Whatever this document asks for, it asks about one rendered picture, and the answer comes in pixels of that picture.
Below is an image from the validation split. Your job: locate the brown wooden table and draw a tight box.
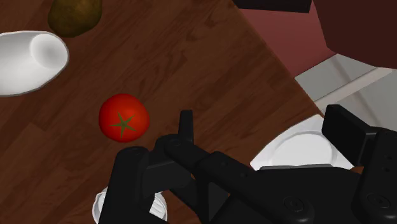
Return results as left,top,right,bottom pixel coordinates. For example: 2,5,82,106
0,0,325,224

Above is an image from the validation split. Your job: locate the red tomato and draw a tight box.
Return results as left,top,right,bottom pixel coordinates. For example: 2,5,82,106
98,94,151,143

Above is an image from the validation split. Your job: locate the small white cup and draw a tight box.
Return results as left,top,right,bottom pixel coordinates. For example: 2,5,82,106
92,186,168,224

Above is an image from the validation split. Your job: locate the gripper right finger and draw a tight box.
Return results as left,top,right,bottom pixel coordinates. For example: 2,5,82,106
321,104,397,224

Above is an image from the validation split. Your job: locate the brown potato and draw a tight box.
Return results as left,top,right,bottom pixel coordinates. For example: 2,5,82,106
47,0,103,39

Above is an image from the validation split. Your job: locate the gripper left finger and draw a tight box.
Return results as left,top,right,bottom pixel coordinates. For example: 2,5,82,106
98,109,315,224

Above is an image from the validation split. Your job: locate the dark red furniture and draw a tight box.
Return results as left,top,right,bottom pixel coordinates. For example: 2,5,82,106
312,0,397,69

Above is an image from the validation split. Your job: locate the white mug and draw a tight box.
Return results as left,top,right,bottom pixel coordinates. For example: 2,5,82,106
0,30,69,97

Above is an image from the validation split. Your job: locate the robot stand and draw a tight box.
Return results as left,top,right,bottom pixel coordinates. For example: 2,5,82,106
232,0,312,14

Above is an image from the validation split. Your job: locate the white plate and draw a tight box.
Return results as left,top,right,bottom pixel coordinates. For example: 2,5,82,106
249,114,354,171

